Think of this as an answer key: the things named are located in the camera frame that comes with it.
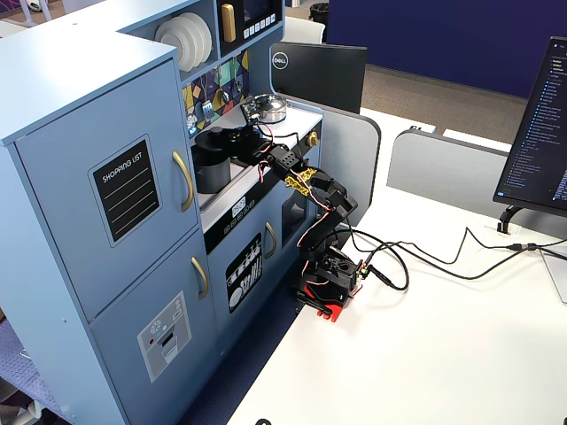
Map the white toy plate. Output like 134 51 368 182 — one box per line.
153 17 198 73
185 12 214 63
176 13 207 67

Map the black toy microwave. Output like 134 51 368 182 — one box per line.
216 0 284 58

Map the silver monitor stand base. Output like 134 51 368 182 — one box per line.
540 247 567 305

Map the black cable with connector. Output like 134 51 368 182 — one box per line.
345 225 567 267

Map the small gripper camera board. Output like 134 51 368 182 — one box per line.
240 97 263 124

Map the monitor showing code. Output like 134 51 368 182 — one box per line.
493 35 567 234

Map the blue fridge door with chalkboard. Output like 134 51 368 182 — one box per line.
12 59 200 322

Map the white chair back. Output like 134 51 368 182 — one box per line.
283 16 327 45

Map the steel slotted spatula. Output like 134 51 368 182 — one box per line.
199 77 222 121

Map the blue fridge door with dispenser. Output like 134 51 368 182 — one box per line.
88 228 222 425

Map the gray round lid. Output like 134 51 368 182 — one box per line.
193 127 235 156

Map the black shopping list board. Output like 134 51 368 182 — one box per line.
87 134 164 249

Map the red robot base clamp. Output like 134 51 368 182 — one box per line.
291 282 364 323

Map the gold dishwasher handle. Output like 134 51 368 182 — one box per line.
264 221 278 259

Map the gold curved fridge handle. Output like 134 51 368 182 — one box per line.
171 150 195 213
190 256 209 301

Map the gold microwave handle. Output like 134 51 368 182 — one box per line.
221 3 237 43

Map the gray plastic pot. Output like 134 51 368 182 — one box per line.
193 145 233 195

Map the yellow plastic chain piece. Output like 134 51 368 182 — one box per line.
285 166 318 194

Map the gray desk divider panel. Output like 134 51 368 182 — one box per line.
287 99 383 213
386 128 510 213

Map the blue dishwasher door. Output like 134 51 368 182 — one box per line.
206 194 289 351

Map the blue toy kitchen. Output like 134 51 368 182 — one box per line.
0 0 382 425

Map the steel skimmer spoon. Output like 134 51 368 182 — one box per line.
184 88 206 134

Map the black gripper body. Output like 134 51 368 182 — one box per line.
237 126 278 163

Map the black looped cable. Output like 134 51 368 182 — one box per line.
361 241 567 293

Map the black Dell monitor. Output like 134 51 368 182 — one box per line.
268 42 369 115

